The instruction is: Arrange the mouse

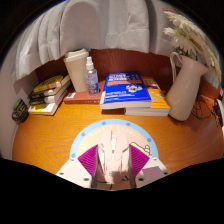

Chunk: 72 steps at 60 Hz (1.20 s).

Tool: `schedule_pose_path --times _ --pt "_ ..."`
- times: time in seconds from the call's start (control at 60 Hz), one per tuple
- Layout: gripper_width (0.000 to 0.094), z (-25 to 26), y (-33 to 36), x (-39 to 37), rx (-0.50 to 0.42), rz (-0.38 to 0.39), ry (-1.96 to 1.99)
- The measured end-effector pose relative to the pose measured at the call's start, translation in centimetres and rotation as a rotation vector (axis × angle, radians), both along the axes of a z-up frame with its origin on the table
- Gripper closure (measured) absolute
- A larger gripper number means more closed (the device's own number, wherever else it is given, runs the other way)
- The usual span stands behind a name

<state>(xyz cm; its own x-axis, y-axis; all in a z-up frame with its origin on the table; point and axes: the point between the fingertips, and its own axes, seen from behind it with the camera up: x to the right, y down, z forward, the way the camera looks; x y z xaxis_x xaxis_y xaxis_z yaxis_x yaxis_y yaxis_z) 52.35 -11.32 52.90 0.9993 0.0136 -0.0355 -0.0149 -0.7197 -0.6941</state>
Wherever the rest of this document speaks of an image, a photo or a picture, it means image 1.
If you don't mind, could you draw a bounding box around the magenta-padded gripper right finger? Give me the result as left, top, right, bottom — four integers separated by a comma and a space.
128, 144, 171, 189

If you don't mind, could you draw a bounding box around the white flower bouquet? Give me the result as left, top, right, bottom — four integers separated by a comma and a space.
162, 9, 222, 83

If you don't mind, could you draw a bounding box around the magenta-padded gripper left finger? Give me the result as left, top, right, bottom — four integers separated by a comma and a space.
55, 145, 99, 189

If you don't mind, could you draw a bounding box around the white pitcher vase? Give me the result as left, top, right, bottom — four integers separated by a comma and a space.
165, 51, 209, 122

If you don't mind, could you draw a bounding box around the white pleated curtain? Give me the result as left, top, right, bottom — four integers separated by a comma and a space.
11, 0, 178, 84

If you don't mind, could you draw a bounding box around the beige lidded cup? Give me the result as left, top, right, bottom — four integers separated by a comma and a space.
63, 48, 90, 93

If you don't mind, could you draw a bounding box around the blue cover book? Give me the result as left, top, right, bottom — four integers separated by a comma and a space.
99, 70, 153, 110

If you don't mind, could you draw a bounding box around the black cable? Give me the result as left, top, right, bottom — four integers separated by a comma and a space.
191, 94, 224, 128

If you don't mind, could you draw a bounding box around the dark spine book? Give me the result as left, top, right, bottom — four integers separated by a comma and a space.
28, 88, 69, 107

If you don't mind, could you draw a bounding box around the white yellow cover book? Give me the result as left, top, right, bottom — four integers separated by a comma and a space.
27, 98, 64, 117

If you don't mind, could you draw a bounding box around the dark green mug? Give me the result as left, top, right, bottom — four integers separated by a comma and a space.
11, 98, 30, 123

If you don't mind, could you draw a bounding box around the black cover book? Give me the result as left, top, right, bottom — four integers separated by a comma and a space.
27, 79, 72, 101

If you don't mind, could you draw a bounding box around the orange cover book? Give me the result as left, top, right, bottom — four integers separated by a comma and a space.
124, 75, 171, 117

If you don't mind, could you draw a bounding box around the round blue-rimmed mouse pad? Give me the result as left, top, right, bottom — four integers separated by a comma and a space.
69, 118, 159, 161

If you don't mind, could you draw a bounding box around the clear spray bottle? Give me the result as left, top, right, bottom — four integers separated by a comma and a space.
84, 56, 100, 97

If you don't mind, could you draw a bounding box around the brown flat book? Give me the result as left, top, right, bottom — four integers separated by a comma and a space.
63, 79, 105, 105

